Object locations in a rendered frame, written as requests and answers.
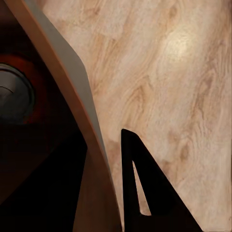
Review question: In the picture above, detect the trash can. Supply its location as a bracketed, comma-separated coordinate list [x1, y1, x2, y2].
[0, 0, 122, 232]

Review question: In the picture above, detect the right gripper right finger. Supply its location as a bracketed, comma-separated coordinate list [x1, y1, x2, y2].
[121, 128, 203, 232]

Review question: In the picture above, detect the can of soda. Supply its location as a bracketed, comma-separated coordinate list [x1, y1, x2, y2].
[0, 52, 62, 126]

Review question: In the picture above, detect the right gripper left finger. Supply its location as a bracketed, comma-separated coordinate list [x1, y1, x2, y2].
[0, 130, 87, 232]

